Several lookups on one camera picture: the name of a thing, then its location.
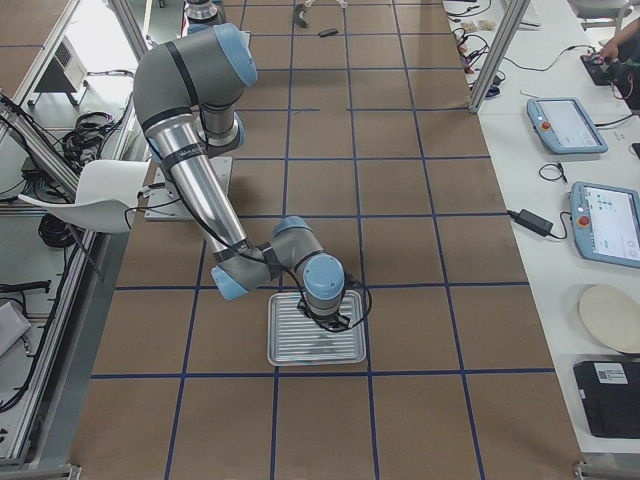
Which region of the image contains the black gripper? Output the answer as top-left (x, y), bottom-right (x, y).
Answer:
top-left (310, 312), bottom-right (350, 332)

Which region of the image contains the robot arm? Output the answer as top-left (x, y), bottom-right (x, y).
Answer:
top-left (133, 23), bottom-right (354, 332)
top-left (185, 0), bottom-right (223, 25)

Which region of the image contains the metal tray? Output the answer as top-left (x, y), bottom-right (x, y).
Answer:
top-left (267, 292), bottom-right (366, 367)

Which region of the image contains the black power adapter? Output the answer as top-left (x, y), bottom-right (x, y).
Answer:
top-left (507, 209), bottom-right (553, 237)

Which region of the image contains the white chair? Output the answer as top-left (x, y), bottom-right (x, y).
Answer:
top-left (18, 159), bottom-right (149, 234)

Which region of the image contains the beige plate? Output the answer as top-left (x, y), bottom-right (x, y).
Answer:
top-left (579, 285), bottom-right (639, 355)

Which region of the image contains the black box with label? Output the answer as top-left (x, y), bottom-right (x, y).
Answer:
top-left (573, 361), bottom-right (639, 439)

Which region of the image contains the near teach pendant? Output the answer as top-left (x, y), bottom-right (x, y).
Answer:
top-left (569, 182), bottom-right (639, 268)

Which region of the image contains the teach pendant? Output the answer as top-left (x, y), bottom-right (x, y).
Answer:
top-left (526, 97), bottom-right (608, 155)
top-left (569, 182), bottom-right (639, 268)

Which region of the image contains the black brake pad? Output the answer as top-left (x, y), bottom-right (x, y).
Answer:
top-left (318, 28), bottom-right (339, 38)

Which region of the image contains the far teach pendant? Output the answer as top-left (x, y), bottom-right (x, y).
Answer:
top-left (526, 97), bottom-right (608, 155)

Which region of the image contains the olive brake shoe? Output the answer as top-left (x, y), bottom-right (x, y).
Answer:
top-left (293, 3), bottom-right (309, 28)

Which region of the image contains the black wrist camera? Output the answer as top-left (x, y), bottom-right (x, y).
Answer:
top-left (297, 299), bottom-right (309, 316)

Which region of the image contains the aluminium frame post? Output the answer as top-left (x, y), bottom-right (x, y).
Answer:
top-left (468, 0), bottom-right (530, 113)

